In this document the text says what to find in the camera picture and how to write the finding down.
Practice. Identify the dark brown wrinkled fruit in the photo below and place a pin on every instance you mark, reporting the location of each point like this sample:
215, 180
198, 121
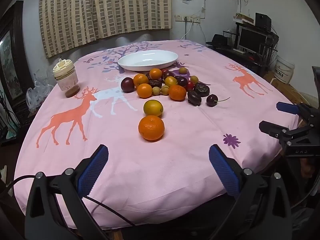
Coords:
155, 82
194, 98
202, 89

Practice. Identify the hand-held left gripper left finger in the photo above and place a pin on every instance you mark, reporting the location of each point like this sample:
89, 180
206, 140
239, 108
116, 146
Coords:
93, 170

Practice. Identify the yellow lemon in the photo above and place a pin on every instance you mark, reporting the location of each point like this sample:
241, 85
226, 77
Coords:
153, 107

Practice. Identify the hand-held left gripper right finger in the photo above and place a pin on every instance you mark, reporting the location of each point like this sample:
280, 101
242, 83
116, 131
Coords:
224, 170

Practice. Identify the red plum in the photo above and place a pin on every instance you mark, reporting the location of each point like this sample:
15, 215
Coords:
189, 85

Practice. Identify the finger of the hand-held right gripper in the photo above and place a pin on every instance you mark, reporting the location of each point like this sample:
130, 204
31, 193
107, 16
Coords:
287, 107
271, 127

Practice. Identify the clear plastic bags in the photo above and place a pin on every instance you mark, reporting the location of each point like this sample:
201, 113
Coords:
37, 95

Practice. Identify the striped beige curtain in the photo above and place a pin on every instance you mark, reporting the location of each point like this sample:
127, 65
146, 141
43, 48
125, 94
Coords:
100, 12

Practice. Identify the black hat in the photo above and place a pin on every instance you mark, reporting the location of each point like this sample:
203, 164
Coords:
218, 41

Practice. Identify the plastic jar with cream lid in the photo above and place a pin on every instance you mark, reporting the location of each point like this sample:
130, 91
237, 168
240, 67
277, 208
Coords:
65, 80

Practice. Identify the white plastic bucket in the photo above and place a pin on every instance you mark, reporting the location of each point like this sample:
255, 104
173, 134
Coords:
283, 70

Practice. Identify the dark red cherry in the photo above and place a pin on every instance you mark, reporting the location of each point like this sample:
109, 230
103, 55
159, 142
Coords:
212, 100

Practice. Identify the computer monitor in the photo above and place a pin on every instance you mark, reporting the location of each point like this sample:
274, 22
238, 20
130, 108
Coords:
251, 40

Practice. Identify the white wall power strip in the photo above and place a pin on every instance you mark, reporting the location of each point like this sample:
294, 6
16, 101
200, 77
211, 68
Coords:
187, 18

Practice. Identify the black speaker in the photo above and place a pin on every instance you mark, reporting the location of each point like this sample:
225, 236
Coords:
263, 21

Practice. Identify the yellow oval fruit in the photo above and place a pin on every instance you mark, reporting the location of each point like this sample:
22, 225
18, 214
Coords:
170, 80

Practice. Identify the wall sticker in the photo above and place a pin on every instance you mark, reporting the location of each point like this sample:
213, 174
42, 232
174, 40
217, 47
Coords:
184, 0

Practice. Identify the large dark purple plum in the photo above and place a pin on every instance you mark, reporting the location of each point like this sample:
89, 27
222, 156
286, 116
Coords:
127, 84

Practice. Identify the pink deer print tablecloth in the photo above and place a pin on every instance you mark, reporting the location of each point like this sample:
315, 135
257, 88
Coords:
175, 170

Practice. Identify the black computer desk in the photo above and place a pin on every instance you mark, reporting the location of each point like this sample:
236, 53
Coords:
257, 62

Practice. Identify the flat cardboard box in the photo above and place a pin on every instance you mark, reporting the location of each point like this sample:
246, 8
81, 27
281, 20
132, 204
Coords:
243, 17

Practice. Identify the white oval plate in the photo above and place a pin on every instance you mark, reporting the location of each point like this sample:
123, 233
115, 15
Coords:
147, 60

